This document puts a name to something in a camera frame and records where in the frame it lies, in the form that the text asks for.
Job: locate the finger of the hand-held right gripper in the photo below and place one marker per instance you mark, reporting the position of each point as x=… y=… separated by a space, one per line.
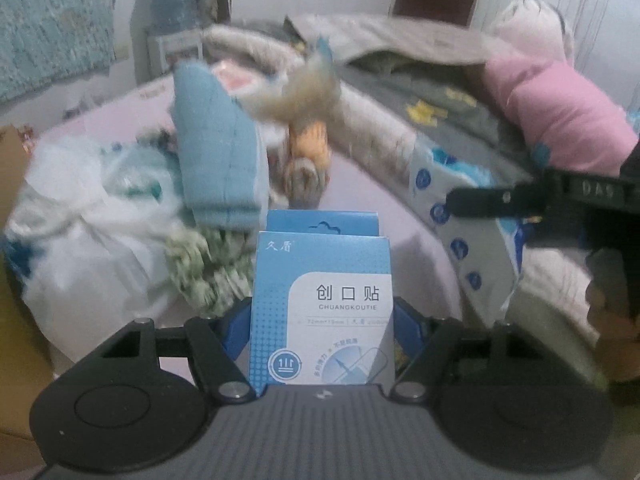
x=480 y=197

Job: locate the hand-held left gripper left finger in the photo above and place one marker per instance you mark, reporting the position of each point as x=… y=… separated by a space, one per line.
x=236 y=330

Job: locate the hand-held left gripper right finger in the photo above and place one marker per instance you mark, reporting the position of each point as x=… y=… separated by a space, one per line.
x=407 y=330

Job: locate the green floral cloth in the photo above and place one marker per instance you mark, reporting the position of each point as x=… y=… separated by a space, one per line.
x=210 y=270

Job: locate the blue bandage box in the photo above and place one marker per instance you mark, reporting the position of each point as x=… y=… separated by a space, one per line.
x=320 y=305

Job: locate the pink round plush toy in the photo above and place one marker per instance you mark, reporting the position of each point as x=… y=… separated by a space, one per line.
x=565 y=105

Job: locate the light blue towel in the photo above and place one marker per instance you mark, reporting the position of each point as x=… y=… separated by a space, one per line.
x=215 y=150

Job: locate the cardboard box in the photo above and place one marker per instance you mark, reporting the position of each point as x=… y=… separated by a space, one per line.
x=15 y=310

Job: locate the person's right hand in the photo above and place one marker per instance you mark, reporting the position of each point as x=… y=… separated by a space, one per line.
x=615 y=325

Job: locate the grey blanket yellow print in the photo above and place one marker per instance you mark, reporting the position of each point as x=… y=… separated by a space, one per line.
x=450 y=120

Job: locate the pink printed bed sheet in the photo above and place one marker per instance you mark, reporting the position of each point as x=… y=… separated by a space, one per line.
x=350 y=190

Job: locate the checked beige cloth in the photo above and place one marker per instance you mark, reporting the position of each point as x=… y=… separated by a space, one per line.
x=400 y=35

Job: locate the white plastic bag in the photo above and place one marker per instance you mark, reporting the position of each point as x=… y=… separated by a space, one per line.
x=75 y=240

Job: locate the pink wet wipes pack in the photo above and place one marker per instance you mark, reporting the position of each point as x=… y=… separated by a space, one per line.
x=235 y=77

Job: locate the white water dispenser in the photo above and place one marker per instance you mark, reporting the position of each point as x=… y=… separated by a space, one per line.
x=172 y=52

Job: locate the teal floral wall cloth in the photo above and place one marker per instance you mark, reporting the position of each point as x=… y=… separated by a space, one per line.
x=50 y=25

